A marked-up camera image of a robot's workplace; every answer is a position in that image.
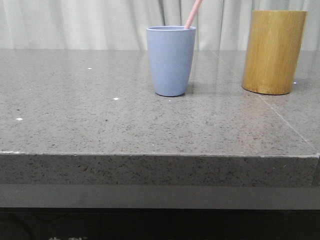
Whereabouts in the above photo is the grey-white curtain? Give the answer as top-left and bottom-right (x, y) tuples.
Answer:
(0, 0), (320, 51)

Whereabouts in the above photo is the blue plastic cup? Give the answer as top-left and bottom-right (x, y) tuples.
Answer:
(146, 26), (197, 97)

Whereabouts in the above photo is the bamboo cylindrical cup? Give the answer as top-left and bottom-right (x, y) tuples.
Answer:
(242, 10), (308, 95)

